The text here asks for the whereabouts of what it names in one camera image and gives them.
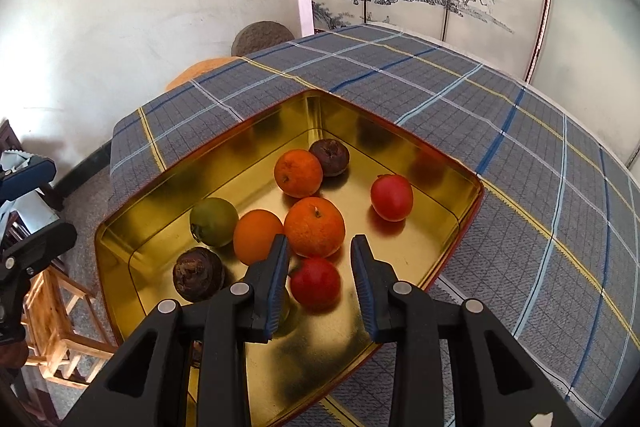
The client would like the smooth orange fruit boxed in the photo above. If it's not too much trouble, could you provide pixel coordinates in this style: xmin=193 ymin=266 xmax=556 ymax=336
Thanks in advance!
xmin=232 ymin=209 xmax=283 ymax=265

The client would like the red tomato fruit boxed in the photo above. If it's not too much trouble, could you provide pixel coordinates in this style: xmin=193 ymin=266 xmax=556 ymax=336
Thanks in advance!
xmin=370 ymin=174 xmax=413 ymax=222

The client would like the orange tangerine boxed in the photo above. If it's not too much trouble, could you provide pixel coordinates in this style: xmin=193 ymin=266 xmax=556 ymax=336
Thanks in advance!
xmin=273 ymin=150 xmax=323 ymax=198
xmin=284 ymin=197 xmax=346 ymax=258

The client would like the person hand on gripper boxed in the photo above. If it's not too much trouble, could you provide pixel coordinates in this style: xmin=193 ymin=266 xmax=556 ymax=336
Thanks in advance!
xmin=0 ymin=340 xmax=29 ymax=369

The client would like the wooden stool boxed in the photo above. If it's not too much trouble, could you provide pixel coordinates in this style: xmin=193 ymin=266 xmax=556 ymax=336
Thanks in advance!
xmin=21 ymin=267 xmax=116 ymax=389

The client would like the grey plaid tablecloth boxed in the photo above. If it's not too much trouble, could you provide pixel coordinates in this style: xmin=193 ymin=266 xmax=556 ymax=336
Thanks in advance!
xmin=111 ymin=26 xmax=639 ymax=426

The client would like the green fruit with stem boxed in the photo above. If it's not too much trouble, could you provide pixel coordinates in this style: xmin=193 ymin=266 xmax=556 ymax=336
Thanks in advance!
xmin=190 ymin=197 xmax=239 ymax=248

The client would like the orange round cushion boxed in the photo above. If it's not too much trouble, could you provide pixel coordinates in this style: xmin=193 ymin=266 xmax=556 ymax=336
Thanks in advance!
xmin=165 ymin=56 xmax=238 ymax=92

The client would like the gold and red toffee tin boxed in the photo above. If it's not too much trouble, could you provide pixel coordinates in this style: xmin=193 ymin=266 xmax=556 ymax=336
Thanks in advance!
xmin=93 ymin=89 xmax=485 ymax=427

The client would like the dark brown passion fruit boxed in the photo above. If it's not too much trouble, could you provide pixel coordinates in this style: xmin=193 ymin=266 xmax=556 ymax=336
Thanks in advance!
xmin=309 ymin=139 xmax=350 ymax=176

